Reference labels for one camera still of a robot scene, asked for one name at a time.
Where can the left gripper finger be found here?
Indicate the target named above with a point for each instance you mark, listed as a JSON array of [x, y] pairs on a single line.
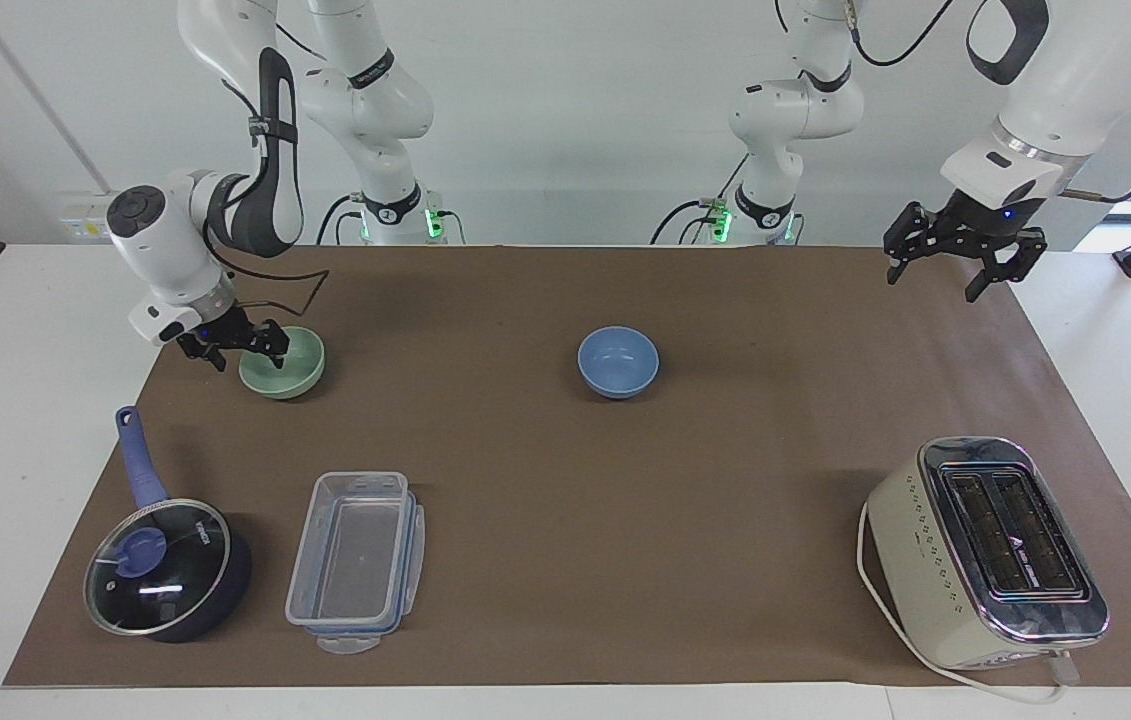
[[915, 235], [1017, 255]]

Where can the clear plastic container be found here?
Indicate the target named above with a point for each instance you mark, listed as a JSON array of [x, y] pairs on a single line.
[[355, 560]]

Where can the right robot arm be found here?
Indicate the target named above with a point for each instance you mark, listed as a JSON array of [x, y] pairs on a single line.
[[375, 110]]

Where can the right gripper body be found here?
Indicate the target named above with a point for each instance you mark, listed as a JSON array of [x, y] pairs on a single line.
[[223, 328]]

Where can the cream toaster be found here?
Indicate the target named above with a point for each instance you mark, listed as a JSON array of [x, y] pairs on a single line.
[[925, 560]]

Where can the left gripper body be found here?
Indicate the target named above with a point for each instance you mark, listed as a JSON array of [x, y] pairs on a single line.
[[997, 218]]

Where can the glass pot lid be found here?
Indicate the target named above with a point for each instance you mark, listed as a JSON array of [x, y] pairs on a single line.
[[165, 575]]

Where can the blue bowl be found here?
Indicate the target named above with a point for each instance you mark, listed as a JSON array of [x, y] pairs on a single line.
[[617, 365]]

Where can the green bowl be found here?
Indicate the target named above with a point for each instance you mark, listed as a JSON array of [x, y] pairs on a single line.
[[293, 380]]

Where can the blue saucepan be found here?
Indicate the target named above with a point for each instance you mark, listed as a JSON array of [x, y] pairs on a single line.
[[143, 470]]

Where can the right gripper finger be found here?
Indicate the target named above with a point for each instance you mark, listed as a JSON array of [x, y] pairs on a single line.
[[207, 352], [270, 335]]

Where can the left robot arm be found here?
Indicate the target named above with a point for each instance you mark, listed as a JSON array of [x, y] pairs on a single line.
[[1075, 80]]

